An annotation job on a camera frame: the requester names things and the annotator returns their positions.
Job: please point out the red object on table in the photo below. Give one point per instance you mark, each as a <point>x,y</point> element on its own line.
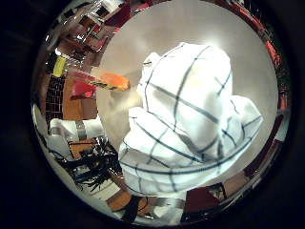
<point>82,89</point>

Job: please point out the white checkered cloth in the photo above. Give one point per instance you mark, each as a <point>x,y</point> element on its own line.
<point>187,127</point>

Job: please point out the yellow orange spray bottle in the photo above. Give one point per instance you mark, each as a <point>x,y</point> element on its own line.
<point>112,81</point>

